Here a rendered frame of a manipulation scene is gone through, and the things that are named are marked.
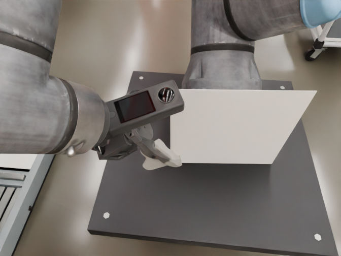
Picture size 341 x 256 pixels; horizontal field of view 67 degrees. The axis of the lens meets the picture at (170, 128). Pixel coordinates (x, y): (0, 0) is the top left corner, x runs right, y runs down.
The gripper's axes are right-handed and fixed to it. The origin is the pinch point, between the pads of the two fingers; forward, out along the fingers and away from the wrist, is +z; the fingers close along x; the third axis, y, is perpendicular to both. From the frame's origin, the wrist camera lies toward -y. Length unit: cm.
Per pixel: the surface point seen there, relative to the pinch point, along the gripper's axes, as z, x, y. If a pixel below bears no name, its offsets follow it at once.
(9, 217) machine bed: 7, -4, 71
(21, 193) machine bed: 11, -11, 70
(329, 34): 112, -40, -54
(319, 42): 109, -38, -48
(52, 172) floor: 25, -18, 69
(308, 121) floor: 94, -1, -24
